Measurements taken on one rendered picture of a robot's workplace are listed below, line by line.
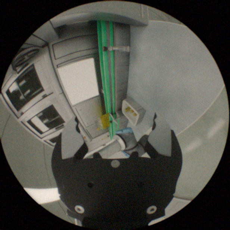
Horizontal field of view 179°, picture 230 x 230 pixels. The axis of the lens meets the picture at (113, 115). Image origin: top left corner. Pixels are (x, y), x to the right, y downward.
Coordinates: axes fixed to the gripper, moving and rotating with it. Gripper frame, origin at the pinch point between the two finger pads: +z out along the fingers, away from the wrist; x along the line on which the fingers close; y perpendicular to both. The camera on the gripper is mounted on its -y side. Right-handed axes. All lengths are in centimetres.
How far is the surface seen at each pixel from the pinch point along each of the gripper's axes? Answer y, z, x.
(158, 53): -20.7, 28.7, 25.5
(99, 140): 540, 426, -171
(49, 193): 135, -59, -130
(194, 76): -10.8, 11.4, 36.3
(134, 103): 20, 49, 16
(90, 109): 32, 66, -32
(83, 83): -1, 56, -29
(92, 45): -36, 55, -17
